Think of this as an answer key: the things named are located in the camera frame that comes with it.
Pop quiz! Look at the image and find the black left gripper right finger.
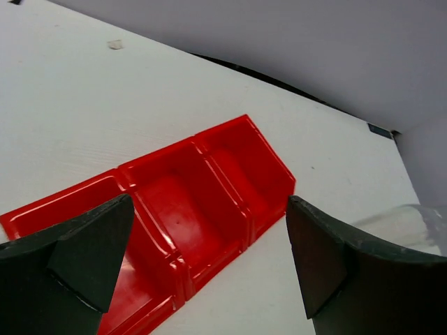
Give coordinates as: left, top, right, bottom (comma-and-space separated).
286, 195, 446, 334

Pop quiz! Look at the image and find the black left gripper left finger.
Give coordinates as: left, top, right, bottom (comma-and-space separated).
1, 194, 134, 334

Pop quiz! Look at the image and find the clear liquid glass bottle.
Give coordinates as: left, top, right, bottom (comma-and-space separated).
352, 204, 446, 257

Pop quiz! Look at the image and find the red plastic organizer tray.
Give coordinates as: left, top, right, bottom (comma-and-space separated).
1, 115, 295, 334

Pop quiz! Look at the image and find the blue table corner label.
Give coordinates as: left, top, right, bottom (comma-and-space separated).
367, 123, 393, 140

